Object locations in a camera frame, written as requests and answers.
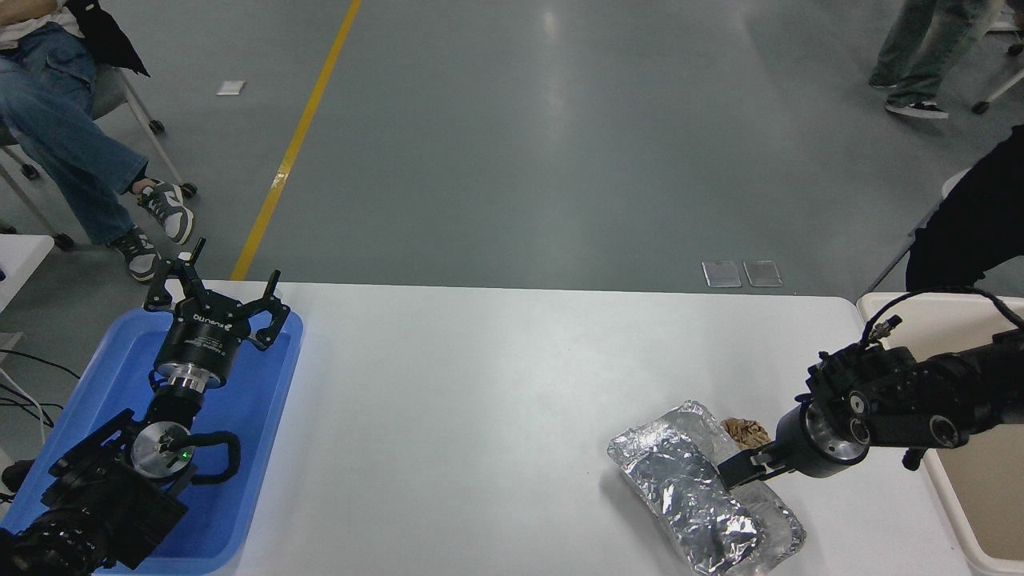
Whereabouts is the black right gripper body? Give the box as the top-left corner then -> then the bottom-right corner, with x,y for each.
773,402 -> 820,481

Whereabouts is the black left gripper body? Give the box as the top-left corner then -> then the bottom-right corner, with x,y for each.
154,298 -> 251,378

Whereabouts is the foil plate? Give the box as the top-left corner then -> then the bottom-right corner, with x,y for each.
606,400 -> 807,576

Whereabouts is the silver floor plate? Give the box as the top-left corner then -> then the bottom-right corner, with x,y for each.
742,258 -> 784,287
702,259 -> 743,288

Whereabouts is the crumpled tan paper ball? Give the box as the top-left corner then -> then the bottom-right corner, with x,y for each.
720,418 -> 773,450

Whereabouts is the blue plastic tray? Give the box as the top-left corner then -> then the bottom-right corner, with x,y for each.
0,308 -> 305,575

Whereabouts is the small white table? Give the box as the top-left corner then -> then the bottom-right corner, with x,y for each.
0,234 -> 55,314

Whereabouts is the seated person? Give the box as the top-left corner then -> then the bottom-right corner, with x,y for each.
0,0 -> 197,282

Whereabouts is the grey chair with casters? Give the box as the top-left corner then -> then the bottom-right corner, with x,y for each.
0,64 -> 198,250

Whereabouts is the large pale bin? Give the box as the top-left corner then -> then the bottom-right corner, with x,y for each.
856,292 -> 1024,576

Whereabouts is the black floor object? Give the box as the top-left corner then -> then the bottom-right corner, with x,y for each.
0,458 -> 37,493

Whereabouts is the black jacket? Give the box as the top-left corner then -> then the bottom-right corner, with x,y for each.
68,0 -> 151,78

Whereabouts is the person beside bin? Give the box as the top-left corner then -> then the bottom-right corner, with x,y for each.
906,126 -> 1024,293

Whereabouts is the white chair leg with caster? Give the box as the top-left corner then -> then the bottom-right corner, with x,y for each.
972,70 -> 1024,115

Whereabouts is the walking person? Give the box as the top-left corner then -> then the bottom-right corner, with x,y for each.
868,0 -> 1002,121

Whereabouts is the black floor cable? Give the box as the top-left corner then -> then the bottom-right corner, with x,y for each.
0,384 -> 65,429
0,349 -> 81,381

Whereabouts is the white floor cable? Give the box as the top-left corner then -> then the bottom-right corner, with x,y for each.
0,366 -> 49,445

